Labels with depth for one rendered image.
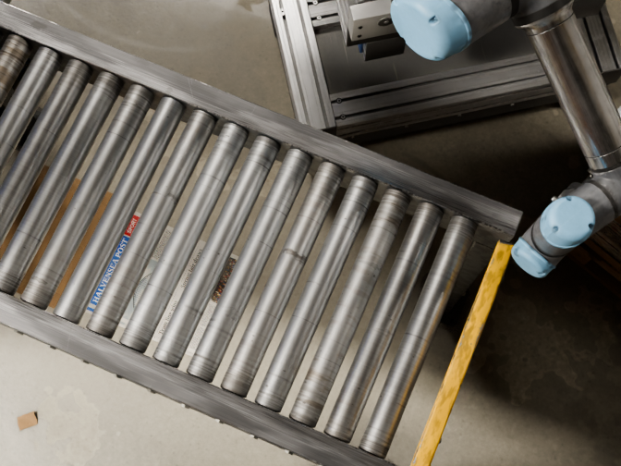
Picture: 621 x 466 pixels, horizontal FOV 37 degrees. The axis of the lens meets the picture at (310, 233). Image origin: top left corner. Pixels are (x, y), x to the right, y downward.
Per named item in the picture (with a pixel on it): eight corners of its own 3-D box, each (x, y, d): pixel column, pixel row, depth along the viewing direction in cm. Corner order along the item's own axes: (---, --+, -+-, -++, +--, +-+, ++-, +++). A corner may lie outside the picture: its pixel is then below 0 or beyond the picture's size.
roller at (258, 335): (347, 172, 173) (347, 162, 168) (244, 406, 162) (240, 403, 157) (323, 162, 174) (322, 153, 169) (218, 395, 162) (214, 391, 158)
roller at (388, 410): (477, 225, 170) (482, 217, 165) (381, 466, 159) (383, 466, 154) (452, 214, 171) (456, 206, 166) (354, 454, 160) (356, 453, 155)
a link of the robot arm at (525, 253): (550, 275, 151) (538, 286, 159) (592, 227, 153) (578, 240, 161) (513, 243, 152) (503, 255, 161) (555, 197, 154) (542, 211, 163)
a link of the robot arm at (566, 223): (593, 171, 144) (574, 192, 155) (536, 210, 142) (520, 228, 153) (626, 212, 142) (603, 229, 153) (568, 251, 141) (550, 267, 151)
